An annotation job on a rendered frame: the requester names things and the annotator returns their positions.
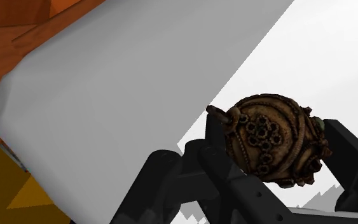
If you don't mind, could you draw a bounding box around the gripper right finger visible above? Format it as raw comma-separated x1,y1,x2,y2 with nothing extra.
322,118,358,218

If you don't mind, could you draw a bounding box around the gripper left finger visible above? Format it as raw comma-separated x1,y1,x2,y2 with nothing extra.
109,112,295,224

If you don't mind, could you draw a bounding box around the ornate brown metal ball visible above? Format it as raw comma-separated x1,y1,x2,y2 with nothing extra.
205,93,333,190

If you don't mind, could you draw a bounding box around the yellow rug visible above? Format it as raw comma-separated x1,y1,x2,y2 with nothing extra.
0,126,72,224

